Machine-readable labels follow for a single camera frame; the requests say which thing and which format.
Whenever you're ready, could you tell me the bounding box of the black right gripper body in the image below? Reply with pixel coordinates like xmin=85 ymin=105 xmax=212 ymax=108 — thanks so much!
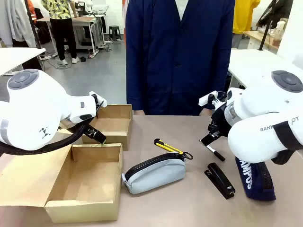
xmin=207 ymin=104 xmax=232 ymax=138

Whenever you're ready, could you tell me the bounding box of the black stapler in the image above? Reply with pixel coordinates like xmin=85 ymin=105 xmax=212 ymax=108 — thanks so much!
xmin=204 ymin=162 xmax=236 ymax=200

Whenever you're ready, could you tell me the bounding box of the navy campus pencil case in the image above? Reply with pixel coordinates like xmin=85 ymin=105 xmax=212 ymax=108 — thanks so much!
xmin=234 ymin=155 xmax=277 ymax=202

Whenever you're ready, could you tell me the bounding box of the small open cardboard box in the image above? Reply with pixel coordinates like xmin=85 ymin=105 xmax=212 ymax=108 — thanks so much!
xmin=81 ymin=104 xmax=133 ymax=151

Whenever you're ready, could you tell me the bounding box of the large open cardboard box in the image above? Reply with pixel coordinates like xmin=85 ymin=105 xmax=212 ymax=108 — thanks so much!
xmin=0 ymin=142 xmax=124 ymax=224

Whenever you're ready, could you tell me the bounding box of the black marker pen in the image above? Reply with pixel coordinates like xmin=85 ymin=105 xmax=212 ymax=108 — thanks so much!
xmin=205 ymin=145 xmax=226 ymax=162

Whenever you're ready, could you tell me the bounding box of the yellow black utility knife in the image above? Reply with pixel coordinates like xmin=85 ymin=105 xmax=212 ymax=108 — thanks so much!
xmin=153 ymin=138 xmax=185 ymax=156

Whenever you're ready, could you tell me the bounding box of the grey zip pencil case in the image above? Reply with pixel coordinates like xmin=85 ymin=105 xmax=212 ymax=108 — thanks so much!
xmin=121 ymin=151 xmax=194 ymax=195

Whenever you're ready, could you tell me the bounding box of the white table with thick edge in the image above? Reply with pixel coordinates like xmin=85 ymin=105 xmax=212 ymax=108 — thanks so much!
xmin=228 ymin=48 xmax=303 ymax=90

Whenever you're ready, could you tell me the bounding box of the person in navy coat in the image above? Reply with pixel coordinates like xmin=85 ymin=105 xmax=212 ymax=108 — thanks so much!
xmin=125 ymin=0 xmax=236 ymax=116

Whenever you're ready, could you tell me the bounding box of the light wooden side table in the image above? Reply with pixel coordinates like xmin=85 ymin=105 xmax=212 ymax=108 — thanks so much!
xmin=243 ymin=30 xmax=282 ymax=52

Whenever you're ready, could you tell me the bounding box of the black stand pole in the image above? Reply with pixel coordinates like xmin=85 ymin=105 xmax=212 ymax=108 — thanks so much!
xmin=258 ymin=20 xmax=273 ymax=52
xmin=24 ymin=0 xmax=43 ymax=49

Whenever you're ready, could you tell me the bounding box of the dark plastic stool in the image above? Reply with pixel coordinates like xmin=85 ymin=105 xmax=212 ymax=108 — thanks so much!
xmin=108 ymin=25 xmax=122 ymax=41

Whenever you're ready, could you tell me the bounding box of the hanging yellow garment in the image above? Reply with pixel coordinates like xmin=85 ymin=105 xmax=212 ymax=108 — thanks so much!
xmin=232 ymin=0 xmax=261 ymax=35

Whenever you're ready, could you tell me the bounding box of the white table with thin top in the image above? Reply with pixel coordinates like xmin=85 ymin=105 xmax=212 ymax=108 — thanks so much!
xmin=0 ymin=47 xmax=46 ymax=77

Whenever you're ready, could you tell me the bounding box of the wooden top workbench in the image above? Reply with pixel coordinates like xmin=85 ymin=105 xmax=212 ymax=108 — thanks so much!
xmin=36 ymin=16 xmax=105 ymax=55

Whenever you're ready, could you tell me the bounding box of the person in yellow patterned shirt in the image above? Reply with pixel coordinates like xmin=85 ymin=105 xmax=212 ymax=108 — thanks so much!
xmin=41 ymin=0 xmax=81 ymax=66

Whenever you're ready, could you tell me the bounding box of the hanging black jacket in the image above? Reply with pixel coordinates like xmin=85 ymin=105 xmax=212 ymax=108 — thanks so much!
xmin=255 ymin=0 xmax=294 ymax=29

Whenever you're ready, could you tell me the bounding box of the hanging light grey garment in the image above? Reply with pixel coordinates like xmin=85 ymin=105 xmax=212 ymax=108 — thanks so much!
xmin=0 ymin=0 xmax=36 ymax=48

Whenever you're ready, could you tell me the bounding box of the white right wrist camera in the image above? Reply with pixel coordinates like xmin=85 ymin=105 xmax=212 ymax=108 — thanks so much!
xmin=198 ymin=90 xmax=227 ymax=107

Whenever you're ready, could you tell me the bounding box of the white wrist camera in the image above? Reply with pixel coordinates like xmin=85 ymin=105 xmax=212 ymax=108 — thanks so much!
xmin=198 ymin=90 xmax=227 ymax=107
xmin=89 ymin=91 xmax=107 ymax=112

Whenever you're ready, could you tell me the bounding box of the black left arm cable sleeve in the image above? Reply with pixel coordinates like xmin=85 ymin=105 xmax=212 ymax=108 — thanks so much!
xmin=0 ymin=122 xmax=89 ymax=156

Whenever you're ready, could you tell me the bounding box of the black arm cable sleeve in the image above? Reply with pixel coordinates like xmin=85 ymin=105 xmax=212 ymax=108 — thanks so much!
xmin=271 ymin=122 xmax=303 ymax=166
xmin=0 ymin=122 xmax=89 ymax=156

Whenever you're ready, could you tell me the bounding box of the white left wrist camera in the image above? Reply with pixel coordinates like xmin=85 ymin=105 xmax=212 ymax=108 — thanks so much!
xmin=89 ymin=91 xmax=107 ymax=112

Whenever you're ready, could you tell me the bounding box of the black right arm cable sleeve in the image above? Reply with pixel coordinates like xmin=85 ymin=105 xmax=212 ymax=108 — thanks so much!
xmin=271 ymin=122 xmax=303 ymax=166

